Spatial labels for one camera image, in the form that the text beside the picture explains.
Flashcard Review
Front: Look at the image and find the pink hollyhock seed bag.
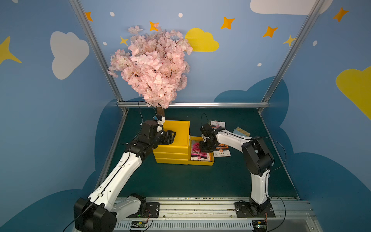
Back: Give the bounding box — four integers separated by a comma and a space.
210, 121, 226, 129
190, 140, 210, 161

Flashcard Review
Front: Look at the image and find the yellow plastic drawer cabinet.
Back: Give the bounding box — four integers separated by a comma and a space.
152, 119, 192, 165

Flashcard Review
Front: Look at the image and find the yellow bottom drawer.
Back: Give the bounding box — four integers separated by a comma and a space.
187, 136, 214, 166

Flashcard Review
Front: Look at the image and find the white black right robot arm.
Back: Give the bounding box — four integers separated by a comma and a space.
200, 124, 274, 217

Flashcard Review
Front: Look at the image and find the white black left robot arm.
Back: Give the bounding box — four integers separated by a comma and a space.
73, 116, 176, 232

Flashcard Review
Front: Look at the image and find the pink blossom artificial tree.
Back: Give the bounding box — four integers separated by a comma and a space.
107, 26, 193, 109

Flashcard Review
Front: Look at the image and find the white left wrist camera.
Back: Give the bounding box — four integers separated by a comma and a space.
157, 115, 165, 132

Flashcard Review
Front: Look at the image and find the aluminium frame rail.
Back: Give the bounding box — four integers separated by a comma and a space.
117, 101, 269, 108

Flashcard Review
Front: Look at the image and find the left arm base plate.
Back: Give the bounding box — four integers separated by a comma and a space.
128, 203, 160, 218

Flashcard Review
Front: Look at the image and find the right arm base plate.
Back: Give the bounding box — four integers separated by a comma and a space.
234, 201, 275, 218

